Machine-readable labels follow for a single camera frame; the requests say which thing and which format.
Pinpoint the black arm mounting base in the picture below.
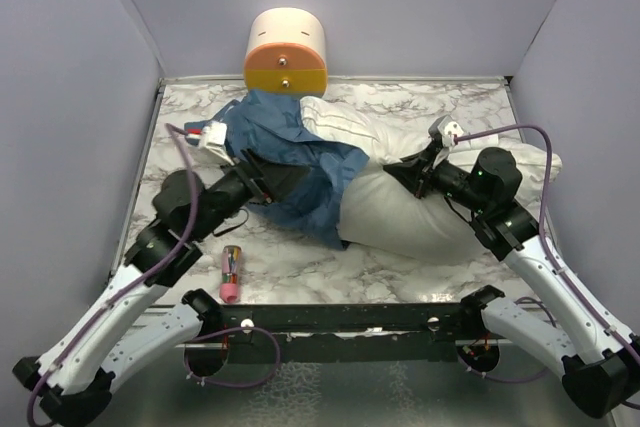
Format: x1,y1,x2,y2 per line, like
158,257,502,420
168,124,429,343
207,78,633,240
181,286,504,364

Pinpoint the round pastel drawer cabinet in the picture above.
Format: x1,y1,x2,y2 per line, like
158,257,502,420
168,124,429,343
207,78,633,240
243,7,328,97

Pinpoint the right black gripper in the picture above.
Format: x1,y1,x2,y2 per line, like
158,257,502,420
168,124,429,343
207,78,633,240
385,140,489,214

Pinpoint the pink capped small bottle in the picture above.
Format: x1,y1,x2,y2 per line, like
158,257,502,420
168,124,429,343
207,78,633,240
219,245,242,304

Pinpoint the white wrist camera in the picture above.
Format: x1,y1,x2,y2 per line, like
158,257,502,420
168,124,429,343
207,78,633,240
186,121,235,166
428,115,465,148

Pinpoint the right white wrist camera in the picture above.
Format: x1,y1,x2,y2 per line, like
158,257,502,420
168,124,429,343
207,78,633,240
428,115,465,148

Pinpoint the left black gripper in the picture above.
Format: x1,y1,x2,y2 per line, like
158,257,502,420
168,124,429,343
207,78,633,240
194,146,312,241

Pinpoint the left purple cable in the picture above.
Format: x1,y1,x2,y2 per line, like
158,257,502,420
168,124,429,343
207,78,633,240
26,122,284,426

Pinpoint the white pillow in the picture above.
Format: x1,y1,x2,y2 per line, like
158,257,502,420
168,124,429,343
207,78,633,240
298,94,563,265

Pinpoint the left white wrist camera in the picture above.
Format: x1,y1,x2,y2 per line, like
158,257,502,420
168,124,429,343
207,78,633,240
186,121,235,166

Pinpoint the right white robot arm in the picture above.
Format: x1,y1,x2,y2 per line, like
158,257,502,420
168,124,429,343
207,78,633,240
384,147,639,418

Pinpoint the blue patterned pillowcase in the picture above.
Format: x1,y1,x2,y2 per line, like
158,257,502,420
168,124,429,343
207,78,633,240
184,90,369,250

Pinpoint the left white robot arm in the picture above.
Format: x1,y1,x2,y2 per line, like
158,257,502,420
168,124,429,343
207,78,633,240
13,150,310,426

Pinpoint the purple cable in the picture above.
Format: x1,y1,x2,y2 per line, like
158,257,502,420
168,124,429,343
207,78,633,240
26,122,284,426
447,123,640,406

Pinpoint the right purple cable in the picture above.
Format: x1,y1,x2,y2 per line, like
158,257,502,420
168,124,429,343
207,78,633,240
447,123,640,406

